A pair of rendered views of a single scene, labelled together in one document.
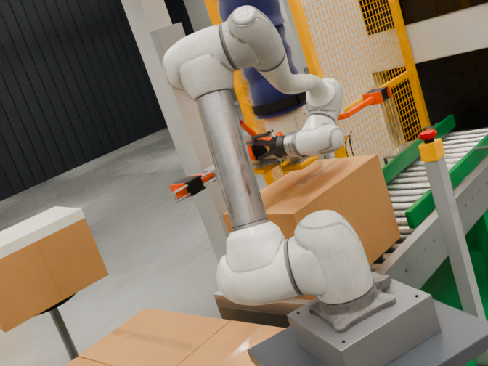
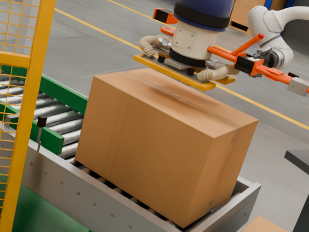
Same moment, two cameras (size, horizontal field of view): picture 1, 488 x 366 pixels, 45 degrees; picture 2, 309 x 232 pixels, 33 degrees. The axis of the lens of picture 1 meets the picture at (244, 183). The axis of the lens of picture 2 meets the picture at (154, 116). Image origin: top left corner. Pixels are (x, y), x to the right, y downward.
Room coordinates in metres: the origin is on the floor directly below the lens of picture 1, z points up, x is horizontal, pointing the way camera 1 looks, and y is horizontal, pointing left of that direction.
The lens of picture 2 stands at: (3.14, 1.69, 1.63)
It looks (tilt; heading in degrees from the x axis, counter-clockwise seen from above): 21 degrees down; 252
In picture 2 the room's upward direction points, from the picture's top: 16 degrees clockwise
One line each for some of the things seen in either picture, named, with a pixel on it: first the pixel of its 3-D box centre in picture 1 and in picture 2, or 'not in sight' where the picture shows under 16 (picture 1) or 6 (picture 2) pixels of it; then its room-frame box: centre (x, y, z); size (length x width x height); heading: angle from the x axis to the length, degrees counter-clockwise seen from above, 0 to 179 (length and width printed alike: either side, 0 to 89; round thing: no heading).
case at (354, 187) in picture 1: (314, 226); (164, 139); (2.42, -0.23, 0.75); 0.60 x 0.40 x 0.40; 131
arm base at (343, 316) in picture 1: (354, 294); not in sight; (1.46, -0.18, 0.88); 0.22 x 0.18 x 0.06; 106
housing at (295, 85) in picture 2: (214, 172); (300, 86); (2.09, 0.09, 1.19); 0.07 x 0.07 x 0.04; 44
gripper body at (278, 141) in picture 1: (280, 146); (266, 60); (2.12, -0.17, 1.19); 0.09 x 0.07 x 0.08; 45
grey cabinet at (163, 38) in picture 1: (175, 54); not in sight; (3.34, 0.12, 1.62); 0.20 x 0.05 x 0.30; 134
